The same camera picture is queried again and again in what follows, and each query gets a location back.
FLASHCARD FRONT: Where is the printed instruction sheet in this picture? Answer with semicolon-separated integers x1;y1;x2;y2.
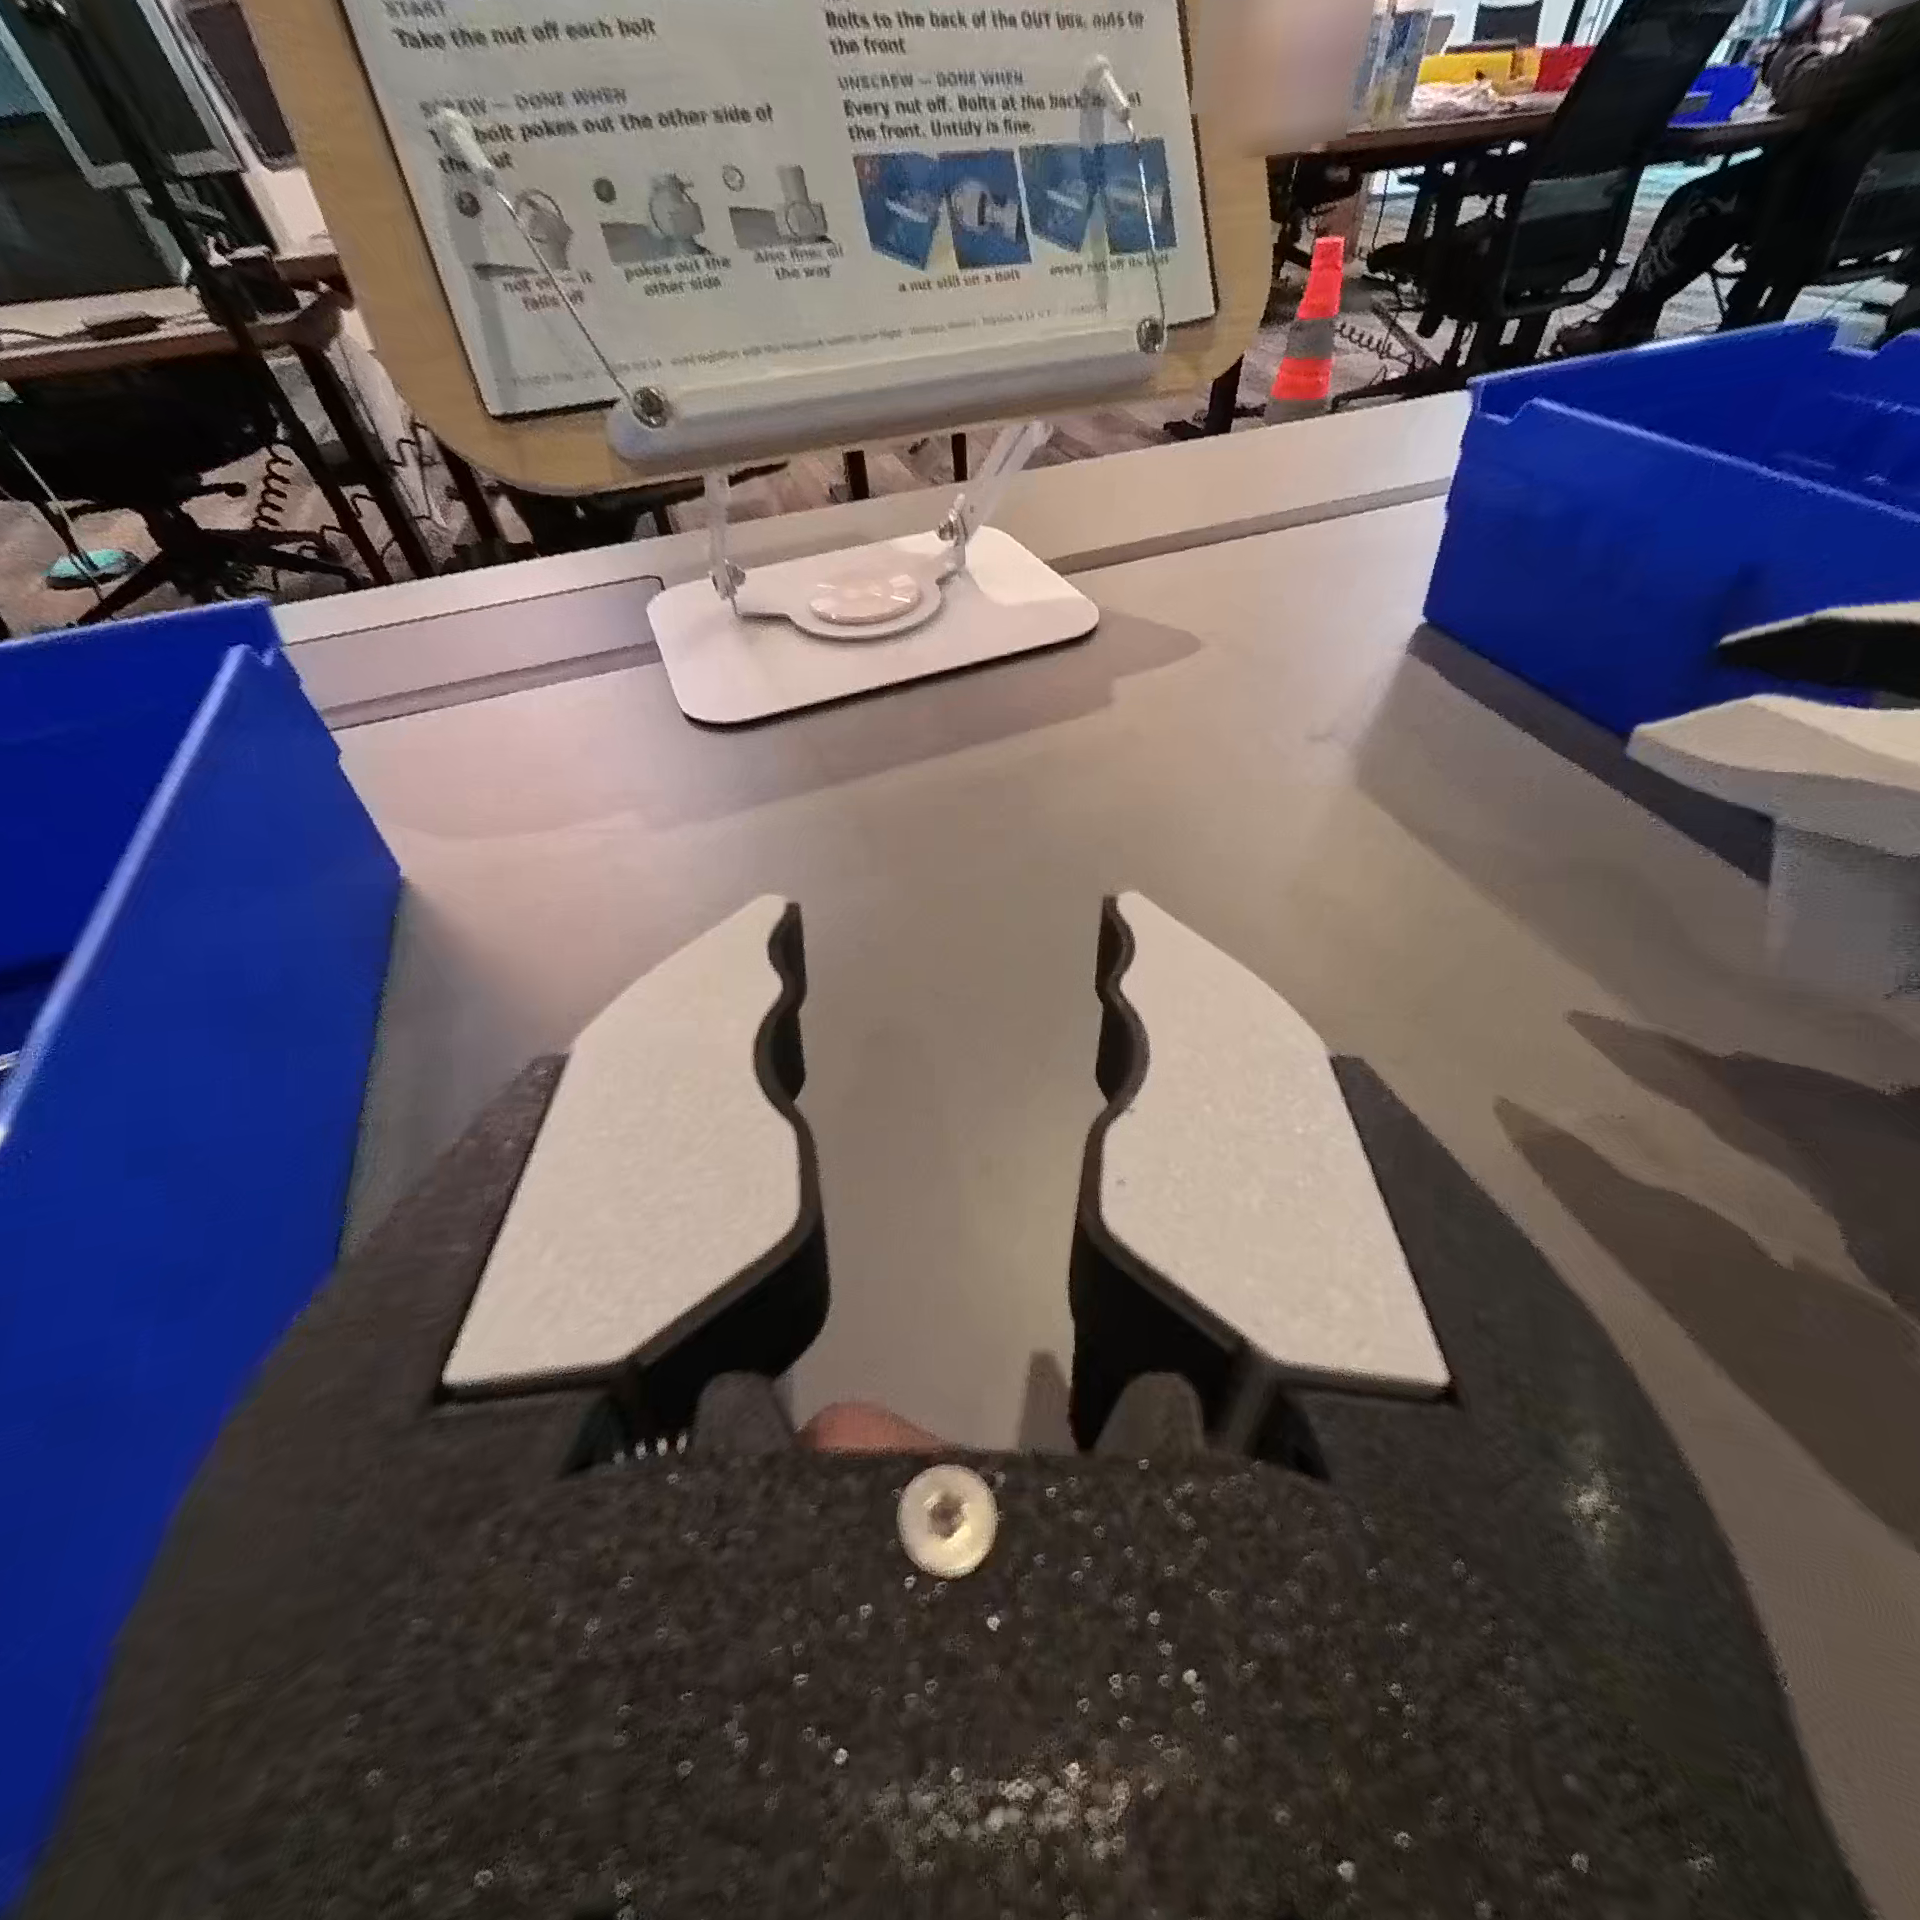
343;0;1222;418

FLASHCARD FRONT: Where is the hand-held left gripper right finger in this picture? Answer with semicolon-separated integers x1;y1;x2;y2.
1068;891;1457;1398

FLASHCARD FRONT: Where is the black office chair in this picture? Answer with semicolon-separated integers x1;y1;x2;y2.
1371;0;1749;362

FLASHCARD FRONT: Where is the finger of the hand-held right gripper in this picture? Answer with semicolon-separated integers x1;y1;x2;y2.
1713;600;1920;708
1627;694;1920;845

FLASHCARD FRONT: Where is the orange traffic cone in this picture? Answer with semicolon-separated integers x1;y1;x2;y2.
1267;234;1347;425

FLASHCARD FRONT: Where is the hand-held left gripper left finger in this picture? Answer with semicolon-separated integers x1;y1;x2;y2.
440;895;831;1398

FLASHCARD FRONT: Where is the long wooden office desk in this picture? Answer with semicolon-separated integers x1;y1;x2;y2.
1267;95;1803;407

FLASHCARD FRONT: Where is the instruction sheet on stand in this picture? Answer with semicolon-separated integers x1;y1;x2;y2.
245;0;1274;498

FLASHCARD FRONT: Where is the blue plastic bin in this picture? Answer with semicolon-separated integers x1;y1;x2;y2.
1420;318;1920;738
0;600;405;1920

